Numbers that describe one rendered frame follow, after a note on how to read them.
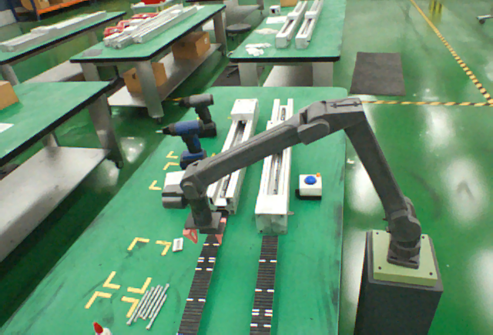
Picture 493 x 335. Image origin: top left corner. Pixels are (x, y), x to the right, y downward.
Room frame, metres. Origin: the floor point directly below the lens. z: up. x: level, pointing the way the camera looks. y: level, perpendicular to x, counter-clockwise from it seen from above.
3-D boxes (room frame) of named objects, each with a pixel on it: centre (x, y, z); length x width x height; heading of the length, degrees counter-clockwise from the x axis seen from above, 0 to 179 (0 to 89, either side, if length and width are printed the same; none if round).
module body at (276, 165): (1.29, -0.11, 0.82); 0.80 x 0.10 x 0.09; 170
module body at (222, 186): (1.32, 0.07, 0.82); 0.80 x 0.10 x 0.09; 170
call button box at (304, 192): (0.99, -0.18, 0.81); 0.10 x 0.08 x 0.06; 80
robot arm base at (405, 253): (0.65, -0.40, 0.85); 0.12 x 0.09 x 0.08; 154
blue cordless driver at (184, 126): (1.27, 0.30, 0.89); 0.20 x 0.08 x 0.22; 93
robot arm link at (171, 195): (0.76, 0.22, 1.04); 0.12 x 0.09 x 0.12; 80
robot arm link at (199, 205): (0.76, 0.18, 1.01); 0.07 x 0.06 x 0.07; 80
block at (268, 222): (0.85, -0.05, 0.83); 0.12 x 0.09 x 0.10; 80
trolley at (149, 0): (6.25, 1.34, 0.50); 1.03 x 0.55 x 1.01; 168
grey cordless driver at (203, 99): (1.54, 0.27, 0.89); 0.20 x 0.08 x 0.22; 93
